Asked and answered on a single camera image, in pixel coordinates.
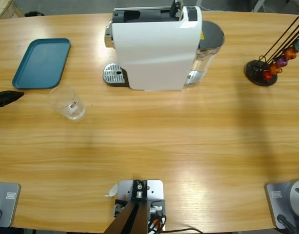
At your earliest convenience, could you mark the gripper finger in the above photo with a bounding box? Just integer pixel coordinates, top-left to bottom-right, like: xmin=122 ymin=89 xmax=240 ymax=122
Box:
xmin=0 ymin=90 xmax=25 ymax=110

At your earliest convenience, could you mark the clear glass cup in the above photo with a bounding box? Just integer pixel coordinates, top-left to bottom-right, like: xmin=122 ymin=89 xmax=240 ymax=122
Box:
xmin=49 ymin=85 xmax=87 ymax=120

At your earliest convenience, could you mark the white capsule coffee machine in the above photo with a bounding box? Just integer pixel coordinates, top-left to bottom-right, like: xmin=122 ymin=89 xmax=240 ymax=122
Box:
xmin=104 ymin=0 xmax=203 ymax=93

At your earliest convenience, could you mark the red coffee capsule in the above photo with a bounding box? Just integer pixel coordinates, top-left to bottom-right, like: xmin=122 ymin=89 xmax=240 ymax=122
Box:
xmin=262 ymin=70 xmax=274 ymax=82

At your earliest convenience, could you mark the orange coffee capsule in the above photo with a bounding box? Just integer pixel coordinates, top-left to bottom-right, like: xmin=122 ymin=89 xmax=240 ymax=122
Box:
xmin=283 ymin=46 xmax=298 ymax=60
xmin=269 ymin=63 xmax=283 ymax=75

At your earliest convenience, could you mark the purple coffee capsule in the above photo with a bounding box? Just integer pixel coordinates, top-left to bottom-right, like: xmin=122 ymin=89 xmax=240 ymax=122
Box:
xmin=275 ymin=55 xmax=289 ymax=68

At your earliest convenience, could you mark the teal plastic tray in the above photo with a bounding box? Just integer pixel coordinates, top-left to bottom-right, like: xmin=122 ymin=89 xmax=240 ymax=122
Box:
xmin=12 ymin=38 xmax=72 ymax=90

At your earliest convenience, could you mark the black floor object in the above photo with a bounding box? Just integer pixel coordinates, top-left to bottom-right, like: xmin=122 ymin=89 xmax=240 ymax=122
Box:
xmin=24 ymin=11 xmax=45 ymax=18

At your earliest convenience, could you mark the metal drip tray grille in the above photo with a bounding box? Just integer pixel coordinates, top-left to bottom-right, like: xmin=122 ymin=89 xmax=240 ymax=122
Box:
xmin=102 ymin=62 xmax=127 ymax=85

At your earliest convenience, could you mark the white tape piece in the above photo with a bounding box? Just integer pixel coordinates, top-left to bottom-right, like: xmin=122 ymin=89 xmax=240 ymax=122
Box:
xmin=104 ymin=183 xmax=120 ymax=197

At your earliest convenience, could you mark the clear water tank dark lid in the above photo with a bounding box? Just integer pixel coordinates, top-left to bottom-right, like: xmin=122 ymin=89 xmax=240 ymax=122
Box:
xmin=183 ymin=20 xmax=225 ymax=88

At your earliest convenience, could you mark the black capsule holder stand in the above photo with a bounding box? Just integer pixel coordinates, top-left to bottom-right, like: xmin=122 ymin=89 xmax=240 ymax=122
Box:
xmin=244 ymin=16 xmax=299 ymax=87

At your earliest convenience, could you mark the orange cable bundle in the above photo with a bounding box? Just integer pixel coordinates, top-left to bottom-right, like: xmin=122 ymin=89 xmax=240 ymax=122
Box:
xmin=149 ymin=215 xmax=167 ymax=231

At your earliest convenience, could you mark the white chair frame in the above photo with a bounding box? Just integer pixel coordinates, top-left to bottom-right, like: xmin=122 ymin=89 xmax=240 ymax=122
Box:
xmin=251 ymin=0 xmax=269 ymax=12

